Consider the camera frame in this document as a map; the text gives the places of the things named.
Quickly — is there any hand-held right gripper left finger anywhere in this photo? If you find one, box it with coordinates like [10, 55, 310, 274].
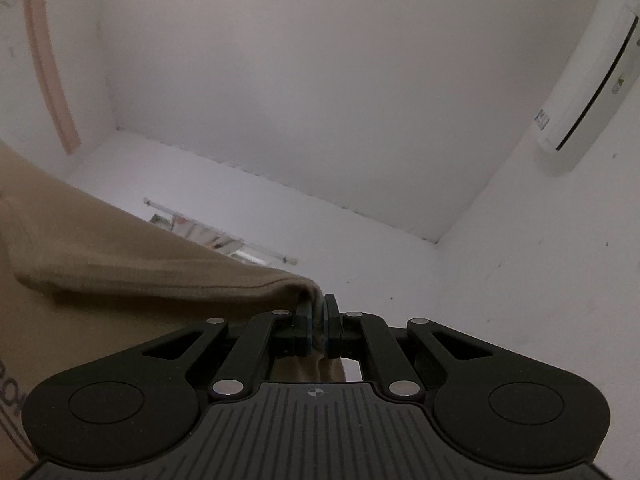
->
[141, 301, 317, 402]

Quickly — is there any pale curtain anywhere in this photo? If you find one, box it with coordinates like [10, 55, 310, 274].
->
[149, 212, 273, 267]

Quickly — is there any tan garment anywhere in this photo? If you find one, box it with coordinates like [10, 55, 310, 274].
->
[0, 140, 362, 468]

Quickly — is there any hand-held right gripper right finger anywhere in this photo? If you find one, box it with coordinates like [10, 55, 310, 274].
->
[320, 294, 494, 403]

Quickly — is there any white wall air conditioner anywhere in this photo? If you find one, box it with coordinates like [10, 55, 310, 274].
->
[532, 0, 640, 175]

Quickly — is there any pink wall trim strip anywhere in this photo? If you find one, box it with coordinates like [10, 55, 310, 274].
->
[22, 0, 82, 157]

